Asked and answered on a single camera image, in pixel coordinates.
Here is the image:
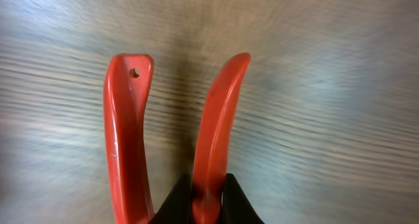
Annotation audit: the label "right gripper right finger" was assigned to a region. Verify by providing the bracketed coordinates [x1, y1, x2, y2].
[221, 174, 264, 224]

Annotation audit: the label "red handled snips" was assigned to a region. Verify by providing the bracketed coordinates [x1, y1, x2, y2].
[103, 52, 251, 223]

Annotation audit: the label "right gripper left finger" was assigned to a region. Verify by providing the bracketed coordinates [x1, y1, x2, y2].
[149, 174, 192, 224]

